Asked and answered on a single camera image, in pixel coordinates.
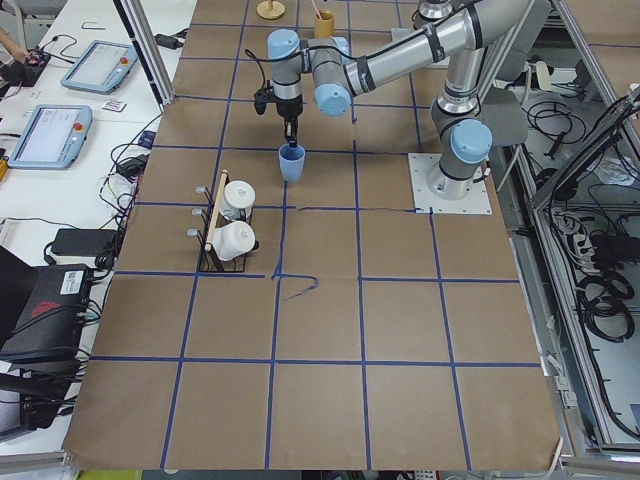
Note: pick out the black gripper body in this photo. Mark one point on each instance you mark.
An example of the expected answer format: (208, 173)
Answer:
(289, 109)

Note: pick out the person's hand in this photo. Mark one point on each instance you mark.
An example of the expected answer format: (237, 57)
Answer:
(18, 52)

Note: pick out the upper white mug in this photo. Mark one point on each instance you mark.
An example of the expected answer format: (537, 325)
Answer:
(238, 200)

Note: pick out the grey office chair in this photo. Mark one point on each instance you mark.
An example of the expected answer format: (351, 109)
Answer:
(501, 110)

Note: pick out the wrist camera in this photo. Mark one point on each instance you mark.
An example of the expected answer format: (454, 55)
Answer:
(262, 97)

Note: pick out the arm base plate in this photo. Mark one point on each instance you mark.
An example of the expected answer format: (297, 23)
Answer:
(435, 193)
(400, 33)

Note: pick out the aluminium frame post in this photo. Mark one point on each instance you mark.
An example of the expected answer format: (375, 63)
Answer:
(135, 22)

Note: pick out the light blue plastic cup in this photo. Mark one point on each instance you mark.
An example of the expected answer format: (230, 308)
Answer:
(291, 162)

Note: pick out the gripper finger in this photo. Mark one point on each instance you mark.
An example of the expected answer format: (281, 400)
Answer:
(293, 133)
(287, 131)

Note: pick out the teach pendant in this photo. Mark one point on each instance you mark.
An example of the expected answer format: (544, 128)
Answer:
(52, 138)
(101, 68)

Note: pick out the black computer box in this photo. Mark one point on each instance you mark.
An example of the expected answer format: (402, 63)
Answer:
(40, 308)

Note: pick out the bamboo chopstick holder cup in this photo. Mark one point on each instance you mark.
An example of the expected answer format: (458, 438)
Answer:
(324, 23)

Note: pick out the lower white mug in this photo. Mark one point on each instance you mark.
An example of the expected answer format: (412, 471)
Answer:
(234, 239)

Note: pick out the black wire mug rack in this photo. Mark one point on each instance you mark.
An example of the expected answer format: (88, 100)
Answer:
(211, 219)

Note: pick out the wooden cup tree stand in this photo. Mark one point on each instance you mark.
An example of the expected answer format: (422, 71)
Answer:
(270, 9)

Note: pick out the upper teach pendant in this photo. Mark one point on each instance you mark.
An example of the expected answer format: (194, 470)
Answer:
(101, 68)

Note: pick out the lower teach pendant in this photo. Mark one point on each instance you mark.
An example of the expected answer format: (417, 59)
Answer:
(52, 138)

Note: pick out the small black power brick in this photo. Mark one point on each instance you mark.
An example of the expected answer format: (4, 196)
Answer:
(169, 42)

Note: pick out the white mug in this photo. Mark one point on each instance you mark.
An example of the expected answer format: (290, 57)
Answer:
(238, 200)
(234, 239)

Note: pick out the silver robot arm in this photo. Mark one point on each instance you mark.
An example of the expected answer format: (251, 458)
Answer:
(459, 33)

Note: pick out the black power adapter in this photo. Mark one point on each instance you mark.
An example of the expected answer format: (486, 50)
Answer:
(82, 242)

